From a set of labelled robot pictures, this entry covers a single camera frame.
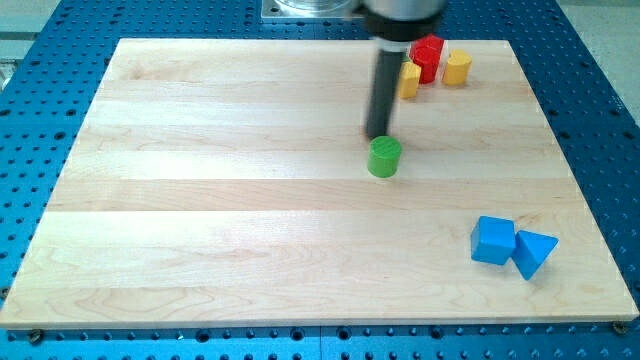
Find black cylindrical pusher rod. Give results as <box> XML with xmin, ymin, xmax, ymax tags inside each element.
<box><xmin>365</xmin><ymin>49</ymin><xmax>404</xmax><ymax>139</ymax></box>

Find green wooden cylinder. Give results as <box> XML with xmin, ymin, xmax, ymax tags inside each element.
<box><xmin>367</xmin><ymin>136</ymin><xmax>402</xmax><ymax>178</ymax></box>

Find blue wooden cube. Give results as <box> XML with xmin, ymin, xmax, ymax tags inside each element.
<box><xmin>470</xmin><ymin>216</ymin><xmax>516</xmax><ymax>265</ymax></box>

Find yellow wooden block left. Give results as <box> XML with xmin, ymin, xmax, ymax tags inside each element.
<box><xmin>397</xmin><ymin>62</ymin><xmax>422</xmax><ymax>99</ymax></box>

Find yellow wooden block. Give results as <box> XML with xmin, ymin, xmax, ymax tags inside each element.
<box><xmin>442</xmin><ymin>49</ymin><xmax>472</xmax><ymax>86</ymax></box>
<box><xmin>397</xmin><ymin>62</ymin><xmax>422</xmax><ymax>99</ymax></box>

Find red wooden block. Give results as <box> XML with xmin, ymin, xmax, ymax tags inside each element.
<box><xmin>409</xmin><ymin>34</ymin><xmax>445</xmax><ymax>84</ymax></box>

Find yellow wooden block right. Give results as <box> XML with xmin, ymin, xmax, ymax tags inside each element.
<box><xmin>442</xmin><ymin>49</ymin><xmax>472</xmax><ymax>86</ymax></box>

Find light wooden board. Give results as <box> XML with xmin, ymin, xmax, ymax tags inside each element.
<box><xmin>1</xmin><ymin>39</ymin><xmax>638</xmax><ymax>329</ymax></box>

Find blue wooden triangular prism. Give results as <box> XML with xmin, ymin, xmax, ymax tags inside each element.
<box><xmin>511</xmin><ymin>230</ymin><xmax>559</xmax><ymax>280</ymax></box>

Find blue perforated metal table plate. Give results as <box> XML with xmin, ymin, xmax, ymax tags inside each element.
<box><xmin>1</xmin><ymin>1</ymin><xmax>639</xmax><ymax>359</ymax></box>

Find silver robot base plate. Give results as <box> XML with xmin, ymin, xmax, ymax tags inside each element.
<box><xmin>259</xmin><ymin>0</ymin><xmax>358</xmax><ymax>20</ymax></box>

